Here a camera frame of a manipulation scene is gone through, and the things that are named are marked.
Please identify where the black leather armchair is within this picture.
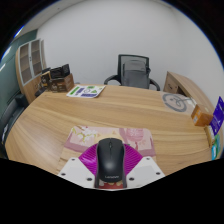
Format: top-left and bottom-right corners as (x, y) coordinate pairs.
(0, 93), (30, 158)

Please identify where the green packet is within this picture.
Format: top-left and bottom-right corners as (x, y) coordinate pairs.
(213, 133), (223, 150)

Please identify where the black computer mouse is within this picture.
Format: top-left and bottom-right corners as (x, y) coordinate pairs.
(95, 137), (126, 183)

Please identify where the orange-brown cardboard box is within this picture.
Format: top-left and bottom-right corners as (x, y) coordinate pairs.
(190, 104), (214, 127)

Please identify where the black box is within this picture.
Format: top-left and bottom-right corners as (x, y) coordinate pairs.
(49, 63), (71, 80)

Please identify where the purple pouch package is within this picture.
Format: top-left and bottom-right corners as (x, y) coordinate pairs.
(209, 96), (224, 136)

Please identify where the black mesh office chair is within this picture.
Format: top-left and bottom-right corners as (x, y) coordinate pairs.
(103, 53), (161, 92)

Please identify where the dark brown printed carton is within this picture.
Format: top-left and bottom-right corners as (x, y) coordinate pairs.
(50, 73), (75, 93)

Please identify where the white and green leaflet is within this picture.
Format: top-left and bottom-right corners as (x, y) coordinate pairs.
(65, 84), (106, 99)

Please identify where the small blue packet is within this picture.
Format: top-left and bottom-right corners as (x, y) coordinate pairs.
(210, 143), (219, 161)

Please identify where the small dark brown carton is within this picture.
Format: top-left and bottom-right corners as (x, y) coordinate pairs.
(40, 69), (52, 90)

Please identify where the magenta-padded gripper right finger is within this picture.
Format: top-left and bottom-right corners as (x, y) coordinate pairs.
(123, 143), (166, 188)

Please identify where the wooden side desk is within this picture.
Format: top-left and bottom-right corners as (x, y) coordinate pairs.
(163, 70), (224, 158)

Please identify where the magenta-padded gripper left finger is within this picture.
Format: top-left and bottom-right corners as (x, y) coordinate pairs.
(57, 143), (101, 188)

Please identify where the pink cartoon print mouse pad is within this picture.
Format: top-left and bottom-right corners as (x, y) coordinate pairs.
(56, 124), (157, 190)

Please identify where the wooden shelf unit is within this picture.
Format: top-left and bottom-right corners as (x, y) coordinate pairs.
(14, 37), (48, 104)

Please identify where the ceiling light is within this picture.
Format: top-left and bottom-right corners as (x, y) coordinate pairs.
(13, 25), (25, 39)

